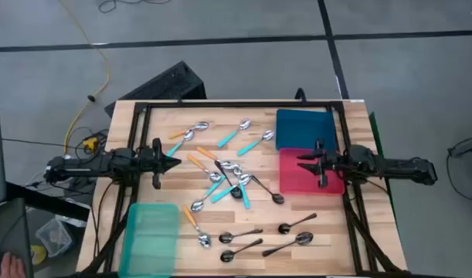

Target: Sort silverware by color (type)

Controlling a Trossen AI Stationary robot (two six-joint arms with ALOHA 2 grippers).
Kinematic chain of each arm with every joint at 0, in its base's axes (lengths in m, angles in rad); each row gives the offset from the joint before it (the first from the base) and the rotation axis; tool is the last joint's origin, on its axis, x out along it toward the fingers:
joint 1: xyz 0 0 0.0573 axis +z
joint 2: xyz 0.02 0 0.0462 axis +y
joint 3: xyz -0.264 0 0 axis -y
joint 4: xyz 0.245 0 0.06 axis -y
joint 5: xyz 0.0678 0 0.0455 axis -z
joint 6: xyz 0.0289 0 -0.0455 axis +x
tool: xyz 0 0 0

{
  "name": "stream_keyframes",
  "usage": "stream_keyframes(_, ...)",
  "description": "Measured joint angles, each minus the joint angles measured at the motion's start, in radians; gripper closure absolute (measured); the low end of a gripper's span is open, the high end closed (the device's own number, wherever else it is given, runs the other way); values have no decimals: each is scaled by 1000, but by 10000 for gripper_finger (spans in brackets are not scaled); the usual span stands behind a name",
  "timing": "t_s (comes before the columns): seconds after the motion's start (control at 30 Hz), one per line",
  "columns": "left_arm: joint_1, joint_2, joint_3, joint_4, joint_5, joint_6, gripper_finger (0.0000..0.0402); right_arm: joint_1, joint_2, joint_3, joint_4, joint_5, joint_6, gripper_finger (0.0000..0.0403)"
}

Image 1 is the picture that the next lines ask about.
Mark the person's hand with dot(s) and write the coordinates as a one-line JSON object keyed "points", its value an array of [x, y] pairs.
{"points": [[11, 268]]}

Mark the black desk bar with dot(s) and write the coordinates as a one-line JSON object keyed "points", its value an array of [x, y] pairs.
{"points": [[46, 201]]}

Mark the pink translucent plastic bin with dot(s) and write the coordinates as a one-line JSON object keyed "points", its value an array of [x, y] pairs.
{"points": [[293, 181]]}

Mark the blue plastic bin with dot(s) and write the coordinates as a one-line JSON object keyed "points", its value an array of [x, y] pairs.
{"points": [[305, 127]]}

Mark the teal translucent plastic bin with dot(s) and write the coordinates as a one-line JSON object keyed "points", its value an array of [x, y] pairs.
{"points": [[143, 247]]}

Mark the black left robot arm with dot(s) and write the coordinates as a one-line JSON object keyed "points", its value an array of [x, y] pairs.
{"points": [[85, 165]]}

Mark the clear plastic container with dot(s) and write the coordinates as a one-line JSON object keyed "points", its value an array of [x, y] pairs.
{"points": [[54, 237]]}

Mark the yellow tape roll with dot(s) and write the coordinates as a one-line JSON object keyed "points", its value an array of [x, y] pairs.
{"points": [[38, 256]]}

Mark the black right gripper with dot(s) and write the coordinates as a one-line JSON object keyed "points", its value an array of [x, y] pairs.
{"points": [[334, 164]]}

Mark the black perforated case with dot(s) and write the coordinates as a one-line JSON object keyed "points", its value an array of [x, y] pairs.
{"points": [[166, 83]]}

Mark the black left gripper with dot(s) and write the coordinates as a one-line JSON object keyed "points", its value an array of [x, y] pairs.
{"points": [[147, 162]]}

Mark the large black metal spoon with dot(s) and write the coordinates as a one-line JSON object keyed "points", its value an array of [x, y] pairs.
{"points": [[304, 238]]}

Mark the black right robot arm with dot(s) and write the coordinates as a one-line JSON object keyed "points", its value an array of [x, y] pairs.
{"points": [[394, 166]]}

